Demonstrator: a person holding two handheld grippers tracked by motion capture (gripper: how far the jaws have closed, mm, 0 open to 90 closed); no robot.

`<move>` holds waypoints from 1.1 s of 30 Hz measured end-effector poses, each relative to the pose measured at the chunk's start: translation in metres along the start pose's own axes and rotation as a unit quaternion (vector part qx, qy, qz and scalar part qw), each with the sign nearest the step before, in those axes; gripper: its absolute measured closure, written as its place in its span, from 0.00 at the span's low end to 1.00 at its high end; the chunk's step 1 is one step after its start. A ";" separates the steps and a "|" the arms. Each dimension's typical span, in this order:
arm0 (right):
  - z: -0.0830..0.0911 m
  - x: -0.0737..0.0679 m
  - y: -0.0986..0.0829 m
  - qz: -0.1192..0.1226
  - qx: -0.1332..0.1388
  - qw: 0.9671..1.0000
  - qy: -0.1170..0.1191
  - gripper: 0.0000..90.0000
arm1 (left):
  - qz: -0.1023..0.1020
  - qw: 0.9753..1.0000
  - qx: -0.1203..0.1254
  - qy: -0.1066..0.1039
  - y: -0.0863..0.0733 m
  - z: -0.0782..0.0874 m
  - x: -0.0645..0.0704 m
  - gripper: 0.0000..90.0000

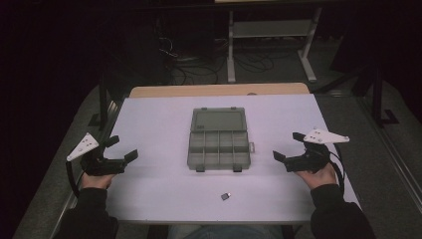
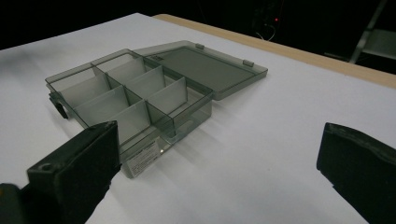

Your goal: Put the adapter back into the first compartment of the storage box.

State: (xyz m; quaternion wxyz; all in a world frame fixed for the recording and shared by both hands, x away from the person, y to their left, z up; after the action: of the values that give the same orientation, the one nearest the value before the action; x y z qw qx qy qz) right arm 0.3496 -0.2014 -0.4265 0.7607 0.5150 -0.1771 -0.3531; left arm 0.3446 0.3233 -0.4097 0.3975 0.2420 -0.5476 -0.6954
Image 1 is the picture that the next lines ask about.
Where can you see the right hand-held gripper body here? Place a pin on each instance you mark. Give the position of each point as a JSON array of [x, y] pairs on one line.
[[307, 161]]

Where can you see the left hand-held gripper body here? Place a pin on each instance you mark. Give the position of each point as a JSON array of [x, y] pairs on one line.
[[99, 165]]

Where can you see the person's left hand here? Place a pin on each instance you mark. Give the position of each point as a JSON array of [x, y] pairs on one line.
[[98, 181]]

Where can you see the person's right hand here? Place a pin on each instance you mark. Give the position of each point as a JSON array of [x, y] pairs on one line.
[[318, 177]]

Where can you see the white table mat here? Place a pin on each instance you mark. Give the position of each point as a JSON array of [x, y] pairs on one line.
[[159, 132]]

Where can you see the black metal stand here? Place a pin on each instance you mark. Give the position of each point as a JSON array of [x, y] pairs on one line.
[[377, 99], [103, 99]]

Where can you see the grey plastic compartment box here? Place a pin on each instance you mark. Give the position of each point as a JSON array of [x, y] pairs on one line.
[[219, 142]]

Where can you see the small dark adapter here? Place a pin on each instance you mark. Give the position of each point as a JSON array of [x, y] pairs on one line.
[[226, 196]]

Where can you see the metal floor rail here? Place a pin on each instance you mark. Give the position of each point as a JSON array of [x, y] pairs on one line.
[[394, 166]]

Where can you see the white metal table frame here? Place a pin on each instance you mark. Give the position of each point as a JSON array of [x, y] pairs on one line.
[[272, 29]]

